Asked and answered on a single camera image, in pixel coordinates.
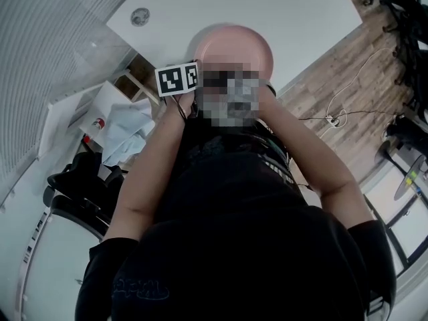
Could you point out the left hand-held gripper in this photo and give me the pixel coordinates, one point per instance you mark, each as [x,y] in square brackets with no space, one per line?
[174,79]

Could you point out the pink round plate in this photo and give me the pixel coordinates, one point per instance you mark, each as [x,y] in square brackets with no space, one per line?
[234,43]

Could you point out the person's right forearm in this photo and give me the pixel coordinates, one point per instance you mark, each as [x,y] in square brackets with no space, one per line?
[311,152]

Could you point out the person's left forearm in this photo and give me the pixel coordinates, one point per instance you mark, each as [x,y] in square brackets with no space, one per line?
[152,166]

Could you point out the light blue crumpled sheet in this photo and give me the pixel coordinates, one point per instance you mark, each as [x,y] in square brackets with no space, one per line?
[128,129]

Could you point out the small red cap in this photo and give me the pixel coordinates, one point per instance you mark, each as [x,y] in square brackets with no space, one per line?
[87,139]

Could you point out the black office chair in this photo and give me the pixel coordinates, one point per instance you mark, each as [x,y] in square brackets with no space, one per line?
[83,189]

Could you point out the white power strip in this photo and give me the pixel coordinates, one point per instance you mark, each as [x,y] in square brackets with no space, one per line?
[333,121]

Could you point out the person's black shirt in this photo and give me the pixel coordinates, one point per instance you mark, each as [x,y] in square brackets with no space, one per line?
[234,246]

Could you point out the black folded chairs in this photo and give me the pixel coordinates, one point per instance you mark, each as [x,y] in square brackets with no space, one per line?
[406,28]

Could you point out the black bag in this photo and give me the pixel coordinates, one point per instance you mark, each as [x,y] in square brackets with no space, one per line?
[406,130]

